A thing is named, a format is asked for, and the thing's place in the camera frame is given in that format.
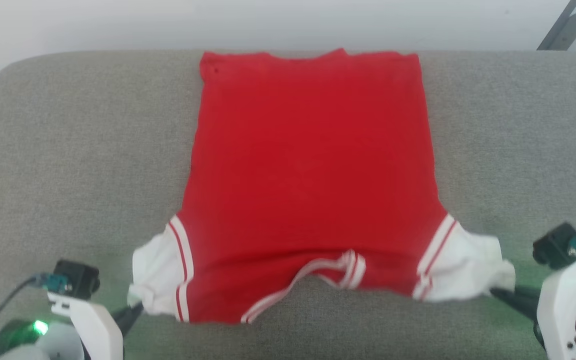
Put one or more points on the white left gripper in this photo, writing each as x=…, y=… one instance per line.
x=98, y=330

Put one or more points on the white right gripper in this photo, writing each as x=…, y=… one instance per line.
x=558, y=310

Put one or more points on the red and white t-shirt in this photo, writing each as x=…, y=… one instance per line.
x=308, y=175

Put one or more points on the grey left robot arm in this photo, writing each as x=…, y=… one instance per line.
x=33, y=342

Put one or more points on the grey metal pole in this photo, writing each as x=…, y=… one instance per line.
x=560, y=22

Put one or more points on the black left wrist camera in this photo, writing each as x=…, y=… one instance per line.
x=80, y=277

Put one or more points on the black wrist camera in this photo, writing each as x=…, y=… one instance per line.
x=553, y=247
x=80, y=277

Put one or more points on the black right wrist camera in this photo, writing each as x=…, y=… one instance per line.
x=553, y=247

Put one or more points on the grey pole bracket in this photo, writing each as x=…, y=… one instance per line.
x=573, y=30

